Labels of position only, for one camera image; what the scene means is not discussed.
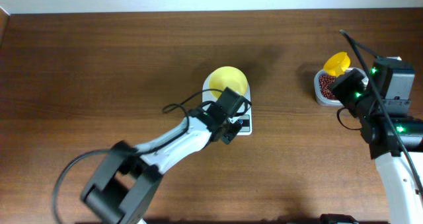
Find yellow plastic measuring scoop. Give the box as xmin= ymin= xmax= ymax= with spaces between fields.
xmin=323 ymin=52 xmax=351 ymax=77

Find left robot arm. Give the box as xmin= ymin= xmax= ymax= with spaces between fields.
xmin=80 ymin=88 xmax=251 ymax=224

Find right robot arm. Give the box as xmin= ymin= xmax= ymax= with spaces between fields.
xmin=330 ymin=57 xmax=422 ymax=223

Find white digital kitchen scale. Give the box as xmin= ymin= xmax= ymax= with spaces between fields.
xmin=202 ymin=75 xmax=252 ymax=135

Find pale yellow plastic bowl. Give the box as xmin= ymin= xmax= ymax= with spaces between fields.
xmin=208 ymin=66 xmax=248 ymax=96

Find clear plastic food container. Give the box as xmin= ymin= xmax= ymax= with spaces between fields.
xmin=313 ymin=67 xmax=372 ymax=107

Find red adzuki beans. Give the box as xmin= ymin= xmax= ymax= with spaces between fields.
xmin=319 ymin=74 xmax=336 ymax=100

